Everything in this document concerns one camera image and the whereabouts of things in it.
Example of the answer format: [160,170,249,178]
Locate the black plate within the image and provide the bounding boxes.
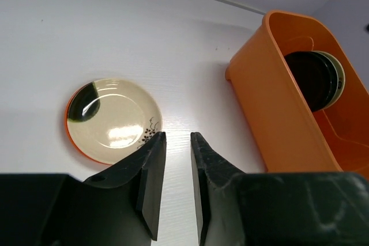
[284,51,339,112]

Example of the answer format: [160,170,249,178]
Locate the pale green rimmed plate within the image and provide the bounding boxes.
[315,51,345,109]

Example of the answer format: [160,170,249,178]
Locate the orange red plate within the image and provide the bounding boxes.
[63,86,108,166]

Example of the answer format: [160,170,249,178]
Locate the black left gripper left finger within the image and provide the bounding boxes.
[1,132,166,245]

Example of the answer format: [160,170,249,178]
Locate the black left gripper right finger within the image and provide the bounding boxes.
[190,132,368,245]

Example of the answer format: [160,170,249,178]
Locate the orange plastic dish rack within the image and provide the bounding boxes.
[225,10,368,177]

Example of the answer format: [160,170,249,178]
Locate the cream floral plate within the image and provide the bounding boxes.
[67,78,163,165]

